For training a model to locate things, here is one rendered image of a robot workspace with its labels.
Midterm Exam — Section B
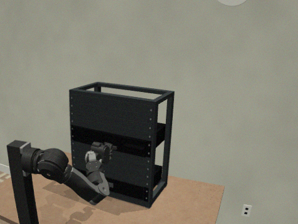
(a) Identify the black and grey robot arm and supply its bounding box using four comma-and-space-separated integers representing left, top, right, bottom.
20, 142, 110, 205

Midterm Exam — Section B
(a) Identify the black storage rack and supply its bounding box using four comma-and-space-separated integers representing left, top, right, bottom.
69, 82, 175, 208

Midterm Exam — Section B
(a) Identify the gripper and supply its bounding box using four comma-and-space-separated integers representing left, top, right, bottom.
90, 142, 117, 164

